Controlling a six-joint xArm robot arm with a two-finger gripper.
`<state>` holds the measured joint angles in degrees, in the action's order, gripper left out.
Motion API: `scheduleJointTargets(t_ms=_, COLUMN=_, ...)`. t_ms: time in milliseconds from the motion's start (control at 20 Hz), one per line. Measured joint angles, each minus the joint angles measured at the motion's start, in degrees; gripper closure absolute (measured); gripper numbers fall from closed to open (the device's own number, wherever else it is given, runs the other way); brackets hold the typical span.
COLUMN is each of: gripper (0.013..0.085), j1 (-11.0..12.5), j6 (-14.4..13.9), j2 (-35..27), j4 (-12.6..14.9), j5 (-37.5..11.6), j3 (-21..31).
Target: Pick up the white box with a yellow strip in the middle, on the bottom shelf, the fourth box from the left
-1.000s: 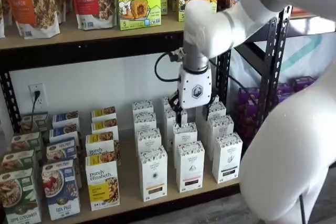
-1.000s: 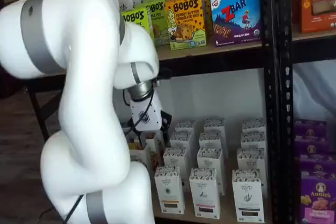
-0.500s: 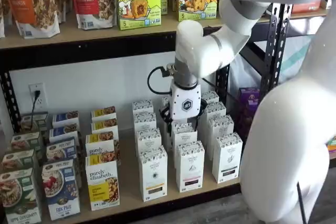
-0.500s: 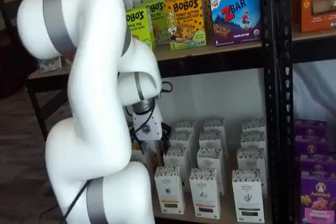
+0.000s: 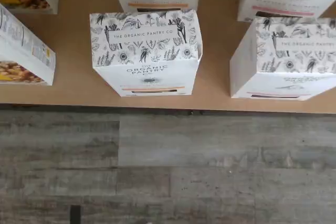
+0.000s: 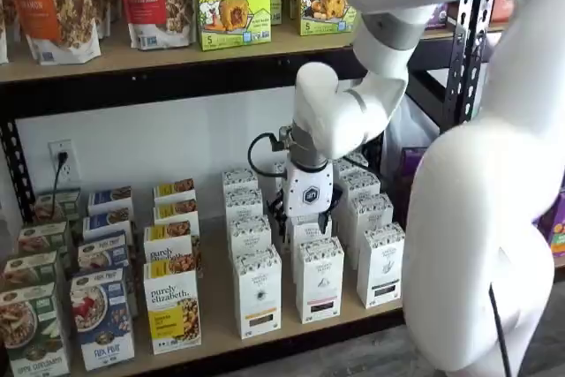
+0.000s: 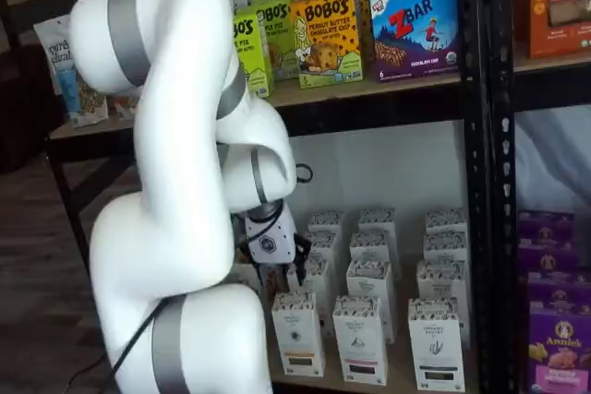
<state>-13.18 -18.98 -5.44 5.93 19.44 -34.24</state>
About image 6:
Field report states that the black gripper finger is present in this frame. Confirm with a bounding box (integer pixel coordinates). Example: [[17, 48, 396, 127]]
[[317, 185, 344, 237], [266, 189, 290, 249]]

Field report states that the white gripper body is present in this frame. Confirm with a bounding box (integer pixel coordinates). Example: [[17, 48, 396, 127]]
[[281, 159, 335, 219]]

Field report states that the white box pink strip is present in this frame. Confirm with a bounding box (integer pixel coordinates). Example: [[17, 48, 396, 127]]
[[294, 235, 346, 325], [287, 213, 333, 251], [269, 160, 289, 195]]

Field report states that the white box black strip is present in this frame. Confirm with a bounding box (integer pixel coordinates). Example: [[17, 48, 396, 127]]
[[338, 170, 382, 213], [342, 150, 370, 175], [347, 192, 395, 272], [355, 221, 407, 310]]

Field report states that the tan wooden shelf board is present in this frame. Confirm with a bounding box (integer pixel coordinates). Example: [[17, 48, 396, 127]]
[[65, 200, 407, 377], [0, 27, 370, 85]]

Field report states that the blue flax cereal box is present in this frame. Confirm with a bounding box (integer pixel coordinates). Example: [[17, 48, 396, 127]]
[[77, 230, 130, 279], [82, 211, 134, 241], [69, 268, 137, 373], [87, 185, 134, 218]]

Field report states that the small purple box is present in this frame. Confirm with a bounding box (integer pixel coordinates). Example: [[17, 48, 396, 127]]
[[433, 1, 449, 30]]

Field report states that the green apple cinnamon cereal box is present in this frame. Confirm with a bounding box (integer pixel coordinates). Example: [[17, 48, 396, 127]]
[[2, 251, 68, 295], [17, 220, 72, 263], [0, 282, 72, 377], [33, 189, 84, 229]]

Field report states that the purple orange snack box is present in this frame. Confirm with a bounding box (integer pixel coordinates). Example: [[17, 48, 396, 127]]
[[531, 186, 565, 259]]

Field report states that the small red box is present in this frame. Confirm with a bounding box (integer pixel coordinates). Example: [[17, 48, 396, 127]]
[[488, 0, 516, 24]]

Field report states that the clear plastic bag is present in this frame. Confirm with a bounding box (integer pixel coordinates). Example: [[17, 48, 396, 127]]
[[380, 93, 442, 219]]

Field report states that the orange label granola pouch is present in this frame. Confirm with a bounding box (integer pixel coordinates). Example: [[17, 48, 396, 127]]
[[2, 0, 103, 65]]

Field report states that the white granola pouch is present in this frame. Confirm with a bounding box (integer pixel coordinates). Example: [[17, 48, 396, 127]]
[[0, 0, 11, 64]]

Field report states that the black looped gripper cable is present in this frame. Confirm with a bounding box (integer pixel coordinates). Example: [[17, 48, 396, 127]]
[[245, 127, 295, 180]]

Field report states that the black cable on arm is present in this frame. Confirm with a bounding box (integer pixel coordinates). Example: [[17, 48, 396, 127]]
[[486, 283, 515, 377]]

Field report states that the black perforated shelf post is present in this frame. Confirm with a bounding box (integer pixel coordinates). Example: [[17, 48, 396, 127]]
[[440, 0, 498, 135], [0, 118, 36, 226]]

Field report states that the white wall outlet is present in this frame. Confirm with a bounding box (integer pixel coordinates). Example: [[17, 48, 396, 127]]
[[47, 139, 77, 187]]

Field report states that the black plug with cord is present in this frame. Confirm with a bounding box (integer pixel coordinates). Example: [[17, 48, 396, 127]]
[[51, 150, 70, 206]]

